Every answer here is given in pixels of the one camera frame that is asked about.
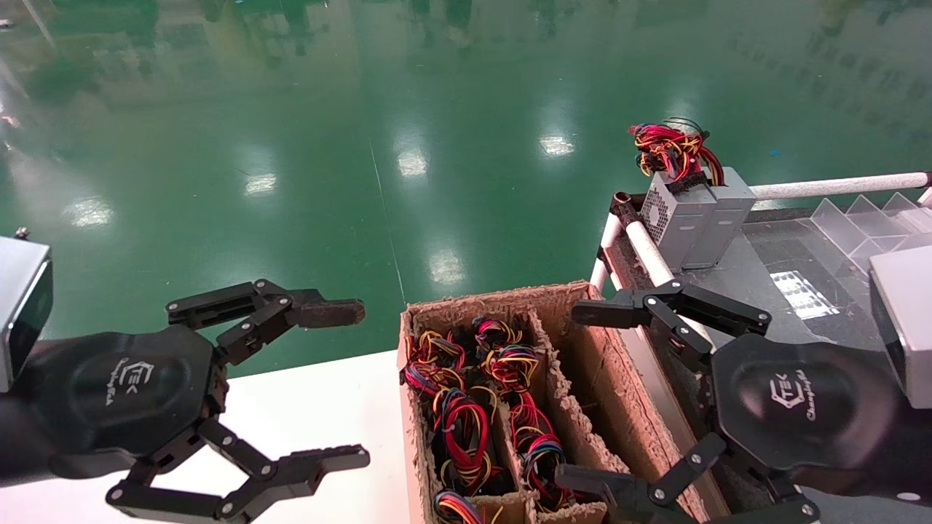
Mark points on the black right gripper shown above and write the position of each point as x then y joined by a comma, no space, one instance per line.
801,404

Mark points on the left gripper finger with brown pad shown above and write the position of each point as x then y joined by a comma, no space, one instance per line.
331,313

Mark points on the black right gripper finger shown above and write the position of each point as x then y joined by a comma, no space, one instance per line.
608,311

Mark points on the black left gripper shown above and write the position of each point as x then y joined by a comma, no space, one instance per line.
131,389

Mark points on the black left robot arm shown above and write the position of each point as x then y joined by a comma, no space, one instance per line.
18,444

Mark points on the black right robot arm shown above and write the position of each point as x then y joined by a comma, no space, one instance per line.
919,458

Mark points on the long cardboard divider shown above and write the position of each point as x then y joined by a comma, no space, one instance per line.
575,437

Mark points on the brown cardboard box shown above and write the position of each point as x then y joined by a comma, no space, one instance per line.
626,407

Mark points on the beige conveyor side panel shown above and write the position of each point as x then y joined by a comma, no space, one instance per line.
657,393

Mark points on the black pipe connector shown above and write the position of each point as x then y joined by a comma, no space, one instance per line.
625,207

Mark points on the short cardboard divider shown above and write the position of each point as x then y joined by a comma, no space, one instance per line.
510,506

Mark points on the grey power supply leftmost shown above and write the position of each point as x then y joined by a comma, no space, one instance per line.
681,225

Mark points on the grey power supply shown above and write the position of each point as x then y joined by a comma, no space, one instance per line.
728,218
681,225

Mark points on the black conveyor belt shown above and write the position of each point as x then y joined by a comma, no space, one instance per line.
764,262

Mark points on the white crossbar pipe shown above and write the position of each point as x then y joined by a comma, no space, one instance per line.
837,186

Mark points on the clear acrylic divider rack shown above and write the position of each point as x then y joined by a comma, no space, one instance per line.
866,225

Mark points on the short white frame pipe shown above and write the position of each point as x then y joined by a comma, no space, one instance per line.
604,247

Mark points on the long white rail pipe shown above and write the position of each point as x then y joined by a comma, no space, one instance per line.
648,251

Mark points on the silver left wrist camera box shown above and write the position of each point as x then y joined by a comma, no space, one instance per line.
18,306

